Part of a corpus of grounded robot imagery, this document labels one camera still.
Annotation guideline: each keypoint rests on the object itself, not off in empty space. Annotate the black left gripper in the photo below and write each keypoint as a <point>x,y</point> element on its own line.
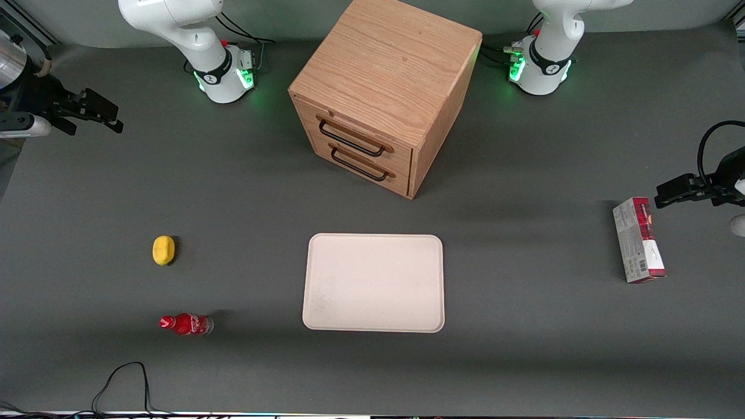
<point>725,176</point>

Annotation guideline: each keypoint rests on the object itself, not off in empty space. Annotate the wooden drawer cabinet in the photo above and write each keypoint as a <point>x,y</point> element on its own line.
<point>384,75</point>

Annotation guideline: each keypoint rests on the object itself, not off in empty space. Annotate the aluminium frame rail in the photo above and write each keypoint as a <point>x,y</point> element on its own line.
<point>23,23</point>

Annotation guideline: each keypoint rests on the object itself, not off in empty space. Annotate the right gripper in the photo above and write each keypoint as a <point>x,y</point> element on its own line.
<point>36,93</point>

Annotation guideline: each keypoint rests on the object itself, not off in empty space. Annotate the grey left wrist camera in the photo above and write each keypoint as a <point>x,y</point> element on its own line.
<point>739,225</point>

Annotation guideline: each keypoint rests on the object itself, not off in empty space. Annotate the red coke bottle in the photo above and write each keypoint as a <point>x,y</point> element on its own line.
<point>187,324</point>

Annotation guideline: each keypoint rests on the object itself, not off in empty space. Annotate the beige rectangular tray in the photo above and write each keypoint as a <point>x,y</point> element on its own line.
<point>373,283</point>

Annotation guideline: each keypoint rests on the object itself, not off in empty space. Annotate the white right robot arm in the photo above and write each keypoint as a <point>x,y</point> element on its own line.
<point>174,20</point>

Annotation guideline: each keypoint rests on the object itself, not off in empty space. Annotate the yellow lemon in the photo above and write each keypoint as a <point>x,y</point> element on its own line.
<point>163,250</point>

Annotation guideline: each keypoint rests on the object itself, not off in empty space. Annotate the grey and red carton box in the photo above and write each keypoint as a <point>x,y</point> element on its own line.
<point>638,240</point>

